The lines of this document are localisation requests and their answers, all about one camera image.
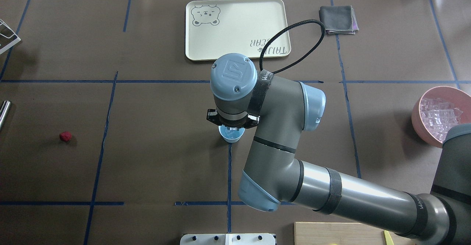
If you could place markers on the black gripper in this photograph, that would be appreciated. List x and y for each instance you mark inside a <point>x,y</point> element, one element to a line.
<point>212,116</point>

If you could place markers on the blue plastic cup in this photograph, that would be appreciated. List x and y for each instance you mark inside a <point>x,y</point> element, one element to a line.
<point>231,139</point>

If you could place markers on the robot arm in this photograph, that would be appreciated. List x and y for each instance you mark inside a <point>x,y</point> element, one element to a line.
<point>281,109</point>

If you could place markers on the pile of ice cubes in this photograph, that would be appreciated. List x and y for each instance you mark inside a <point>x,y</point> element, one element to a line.
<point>439,116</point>

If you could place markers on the beige bear tray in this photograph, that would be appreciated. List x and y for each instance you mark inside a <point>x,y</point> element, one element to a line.
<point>217,27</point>

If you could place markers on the wooden cutting board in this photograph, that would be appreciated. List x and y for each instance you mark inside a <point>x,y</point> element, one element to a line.
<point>337,234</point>

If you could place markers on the grey folded cloth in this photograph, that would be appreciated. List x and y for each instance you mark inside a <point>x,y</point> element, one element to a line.
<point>338,19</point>

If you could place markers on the yellow knife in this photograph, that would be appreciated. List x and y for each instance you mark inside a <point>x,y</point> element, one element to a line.
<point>387,238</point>

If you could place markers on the red strawberry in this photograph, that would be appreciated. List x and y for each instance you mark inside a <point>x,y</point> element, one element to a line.
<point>65,136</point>

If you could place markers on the pink bowl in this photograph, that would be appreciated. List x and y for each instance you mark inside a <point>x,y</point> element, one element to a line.
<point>451,94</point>

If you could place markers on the white camera pole base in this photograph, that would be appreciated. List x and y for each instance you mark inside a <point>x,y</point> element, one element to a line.
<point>229,239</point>

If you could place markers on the white wire cup rack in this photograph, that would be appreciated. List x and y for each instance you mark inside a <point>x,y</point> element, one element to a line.
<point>8,38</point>

